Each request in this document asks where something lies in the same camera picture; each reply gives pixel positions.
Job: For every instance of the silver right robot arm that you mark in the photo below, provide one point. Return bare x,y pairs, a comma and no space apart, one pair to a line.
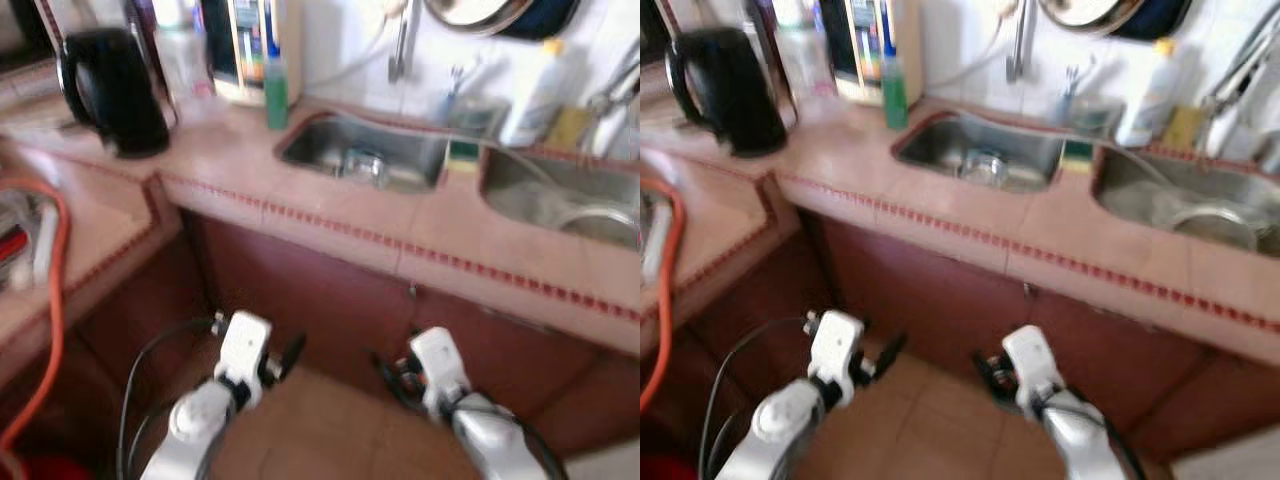
1085,440
490,440

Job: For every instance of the small steel sink basin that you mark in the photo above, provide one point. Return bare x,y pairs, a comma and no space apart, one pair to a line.
320,150
935,150

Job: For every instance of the red bucket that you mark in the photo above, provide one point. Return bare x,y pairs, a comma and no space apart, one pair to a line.
665,470

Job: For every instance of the green and yellow sponge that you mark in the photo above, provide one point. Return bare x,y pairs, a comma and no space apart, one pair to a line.
1077,155
463,155

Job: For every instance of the green dish soap bottle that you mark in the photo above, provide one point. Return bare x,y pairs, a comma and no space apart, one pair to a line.
894,100
276,100

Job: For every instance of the steel cooking pot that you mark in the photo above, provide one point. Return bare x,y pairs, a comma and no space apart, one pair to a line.
1215,228
600,225

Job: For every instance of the clear round plastic container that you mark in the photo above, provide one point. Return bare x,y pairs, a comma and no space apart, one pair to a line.
485,120
1100,120

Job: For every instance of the small clear plastic cup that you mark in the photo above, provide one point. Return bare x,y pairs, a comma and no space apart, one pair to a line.
452,105
1068,105

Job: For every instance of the cream water ionizer appliance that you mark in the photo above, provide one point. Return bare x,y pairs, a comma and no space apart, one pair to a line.
908,45
290,50

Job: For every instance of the clear plastic bottle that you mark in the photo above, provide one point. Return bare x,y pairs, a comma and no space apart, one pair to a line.
185,60
803,60

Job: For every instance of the white detergent bottle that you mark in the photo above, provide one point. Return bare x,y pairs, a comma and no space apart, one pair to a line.
1147,100
532,100

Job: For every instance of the hanging steel utensils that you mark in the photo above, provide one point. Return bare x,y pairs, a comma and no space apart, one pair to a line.
615,100
1240,80

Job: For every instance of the hanging steel pan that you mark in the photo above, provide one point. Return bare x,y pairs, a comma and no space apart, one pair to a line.
470,12
1085,12

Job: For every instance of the hanging dark blue pan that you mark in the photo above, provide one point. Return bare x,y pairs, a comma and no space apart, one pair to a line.
1165,18
550,18

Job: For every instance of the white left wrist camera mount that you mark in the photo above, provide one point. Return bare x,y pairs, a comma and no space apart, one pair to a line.
836,340
245,340

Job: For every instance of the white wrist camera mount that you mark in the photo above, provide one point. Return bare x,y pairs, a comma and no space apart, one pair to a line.
836,340
245,340
435,355
1030,355

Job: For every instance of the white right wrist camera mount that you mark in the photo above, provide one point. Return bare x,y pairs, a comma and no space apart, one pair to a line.
1030,355
435,355

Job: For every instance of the steel wall faucet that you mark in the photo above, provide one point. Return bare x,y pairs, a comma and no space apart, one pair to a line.
402,50
1018,50

